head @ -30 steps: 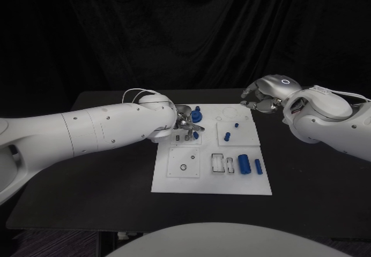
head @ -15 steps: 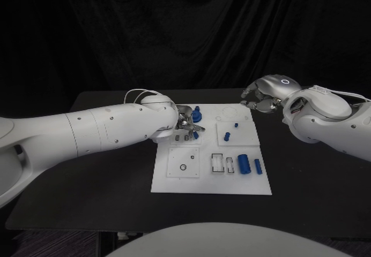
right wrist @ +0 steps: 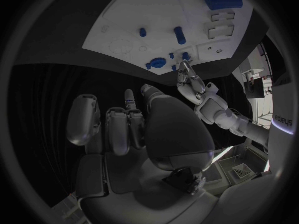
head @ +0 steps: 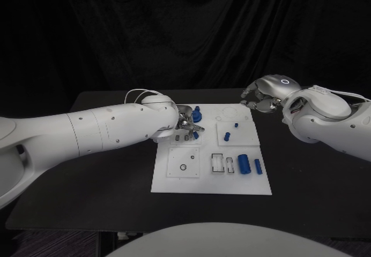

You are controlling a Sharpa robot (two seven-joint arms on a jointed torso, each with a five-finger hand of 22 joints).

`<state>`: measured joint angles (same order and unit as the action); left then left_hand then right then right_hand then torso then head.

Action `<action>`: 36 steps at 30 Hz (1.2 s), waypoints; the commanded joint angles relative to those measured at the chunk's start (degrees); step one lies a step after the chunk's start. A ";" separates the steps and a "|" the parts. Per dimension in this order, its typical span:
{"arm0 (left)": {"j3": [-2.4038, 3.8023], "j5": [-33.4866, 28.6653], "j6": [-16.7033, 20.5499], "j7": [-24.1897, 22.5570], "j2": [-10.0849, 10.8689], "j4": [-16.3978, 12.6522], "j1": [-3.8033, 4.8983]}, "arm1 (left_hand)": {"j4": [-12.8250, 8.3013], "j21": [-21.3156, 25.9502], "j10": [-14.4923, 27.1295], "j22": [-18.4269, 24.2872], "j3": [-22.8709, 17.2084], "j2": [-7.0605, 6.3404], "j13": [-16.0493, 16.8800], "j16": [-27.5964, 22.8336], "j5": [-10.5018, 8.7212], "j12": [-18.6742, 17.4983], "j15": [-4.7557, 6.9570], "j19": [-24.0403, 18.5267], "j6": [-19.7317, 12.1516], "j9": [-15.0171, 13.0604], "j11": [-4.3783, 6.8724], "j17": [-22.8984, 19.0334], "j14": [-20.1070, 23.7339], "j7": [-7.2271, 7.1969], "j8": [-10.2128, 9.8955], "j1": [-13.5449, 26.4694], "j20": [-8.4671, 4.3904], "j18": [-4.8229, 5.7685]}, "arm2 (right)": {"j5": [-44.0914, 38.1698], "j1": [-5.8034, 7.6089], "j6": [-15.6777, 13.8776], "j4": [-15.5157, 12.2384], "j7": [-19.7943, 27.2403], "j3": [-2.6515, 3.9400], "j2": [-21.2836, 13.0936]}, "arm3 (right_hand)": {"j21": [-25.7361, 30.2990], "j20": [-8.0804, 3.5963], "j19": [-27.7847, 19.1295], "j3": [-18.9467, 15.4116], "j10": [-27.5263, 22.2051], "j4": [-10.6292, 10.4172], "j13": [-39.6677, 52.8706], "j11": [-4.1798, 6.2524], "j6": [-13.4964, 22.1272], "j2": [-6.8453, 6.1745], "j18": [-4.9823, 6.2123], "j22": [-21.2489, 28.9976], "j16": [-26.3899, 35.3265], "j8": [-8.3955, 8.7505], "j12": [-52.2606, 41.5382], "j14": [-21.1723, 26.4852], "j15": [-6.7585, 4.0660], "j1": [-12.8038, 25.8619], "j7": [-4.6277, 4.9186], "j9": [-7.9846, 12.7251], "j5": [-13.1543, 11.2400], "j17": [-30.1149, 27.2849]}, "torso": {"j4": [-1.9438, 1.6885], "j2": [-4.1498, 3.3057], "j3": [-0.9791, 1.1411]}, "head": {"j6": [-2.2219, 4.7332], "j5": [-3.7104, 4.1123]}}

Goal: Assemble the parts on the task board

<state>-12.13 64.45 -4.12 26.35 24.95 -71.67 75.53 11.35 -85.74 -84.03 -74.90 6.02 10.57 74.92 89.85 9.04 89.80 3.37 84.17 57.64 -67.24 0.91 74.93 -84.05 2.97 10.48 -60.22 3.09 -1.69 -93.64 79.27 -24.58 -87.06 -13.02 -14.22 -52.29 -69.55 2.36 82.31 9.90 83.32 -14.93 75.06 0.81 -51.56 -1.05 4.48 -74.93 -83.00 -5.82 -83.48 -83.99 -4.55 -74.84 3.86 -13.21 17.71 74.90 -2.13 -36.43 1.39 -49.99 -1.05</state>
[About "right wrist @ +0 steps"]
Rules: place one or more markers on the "blue plug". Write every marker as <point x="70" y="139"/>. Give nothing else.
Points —
<point x="185" y="56"/>

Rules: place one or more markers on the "long blue cylinder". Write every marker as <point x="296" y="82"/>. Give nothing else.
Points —
<point x="179" y="35"/>

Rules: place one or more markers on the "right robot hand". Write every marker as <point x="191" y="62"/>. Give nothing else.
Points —
<point x="177" y="130"/>

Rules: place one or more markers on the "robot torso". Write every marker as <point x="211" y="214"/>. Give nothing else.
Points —
<point x="281" y="106"/>

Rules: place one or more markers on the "small blue block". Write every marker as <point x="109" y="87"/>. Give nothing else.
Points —
<point x="174" y="68"/>

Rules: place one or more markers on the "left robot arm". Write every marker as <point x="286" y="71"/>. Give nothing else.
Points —
<point x="217" y="112"/>

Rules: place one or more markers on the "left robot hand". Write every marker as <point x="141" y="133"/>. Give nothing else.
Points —
<point x="195" y="83"/>

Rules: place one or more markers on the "white task board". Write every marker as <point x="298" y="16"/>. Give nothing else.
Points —
<point x="161" y="16"/>

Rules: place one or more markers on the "large blue cylinder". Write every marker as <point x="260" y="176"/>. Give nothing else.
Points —
<point x="223" y="0"/>

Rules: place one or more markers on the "blue gear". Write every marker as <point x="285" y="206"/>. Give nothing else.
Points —
<point x="158" y="62"/>

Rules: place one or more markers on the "short blue peg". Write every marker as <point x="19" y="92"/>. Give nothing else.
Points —
<point x="142" y="32"/>

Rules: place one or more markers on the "small blue peg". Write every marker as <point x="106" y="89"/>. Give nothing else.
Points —
<point x="148" y="65"/>
<point x="171" y="55"/>

